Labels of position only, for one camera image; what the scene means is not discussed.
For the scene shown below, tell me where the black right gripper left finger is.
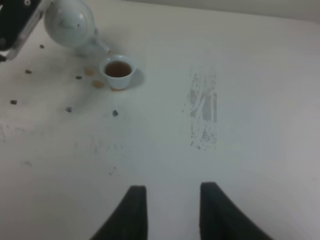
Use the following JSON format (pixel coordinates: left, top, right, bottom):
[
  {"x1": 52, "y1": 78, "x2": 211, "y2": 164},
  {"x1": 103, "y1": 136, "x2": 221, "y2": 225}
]
[{"x1": 91, "y1": 185, "x2": 148, "y2": 240}]

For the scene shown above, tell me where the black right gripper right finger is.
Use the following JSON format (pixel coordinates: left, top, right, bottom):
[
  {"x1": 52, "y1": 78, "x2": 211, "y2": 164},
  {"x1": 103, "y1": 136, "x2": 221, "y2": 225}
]
[{"x1": 199, "y1": 182, "x2": 271, "y2": 240}]

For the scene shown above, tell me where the pale blue porcelain teapot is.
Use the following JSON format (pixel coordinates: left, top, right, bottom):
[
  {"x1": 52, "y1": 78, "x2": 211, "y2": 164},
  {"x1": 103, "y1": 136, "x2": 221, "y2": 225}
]
[{"x1": 44, "y1": 0, "x2": 111, "y2": 56}]

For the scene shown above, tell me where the pale blue teacup far right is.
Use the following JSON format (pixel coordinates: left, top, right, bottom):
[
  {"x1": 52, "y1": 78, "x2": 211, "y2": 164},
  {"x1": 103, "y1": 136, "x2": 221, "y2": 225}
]
[{"x1": 99, "y1": 54, "x2": 137, "y2": 91}]

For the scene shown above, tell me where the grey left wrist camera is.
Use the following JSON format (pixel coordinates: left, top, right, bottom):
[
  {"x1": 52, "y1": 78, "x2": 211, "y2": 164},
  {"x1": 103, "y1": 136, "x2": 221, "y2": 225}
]
[{"x1": 0, "y1": 0, "x2": 52, "y2": 62}]

